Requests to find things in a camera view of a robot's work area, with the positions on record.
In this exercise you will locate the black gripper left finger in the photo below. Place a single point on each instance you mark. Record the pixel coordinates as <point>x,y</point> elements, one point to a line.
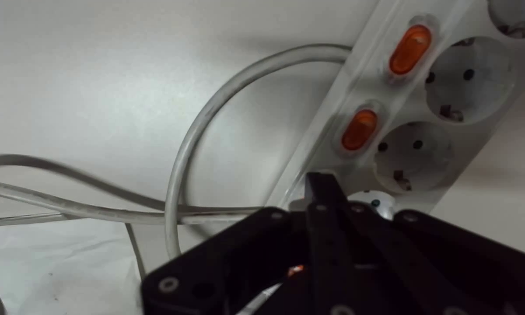
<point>328,232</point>

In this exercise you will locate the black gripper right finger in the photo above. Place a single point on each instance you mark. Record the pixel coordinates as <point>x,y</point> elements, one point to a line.
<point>391,255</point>

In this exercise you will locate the white power strip orange switches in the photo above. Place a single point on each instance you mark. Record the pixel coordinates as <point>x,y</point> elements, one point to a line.
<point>414,98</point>

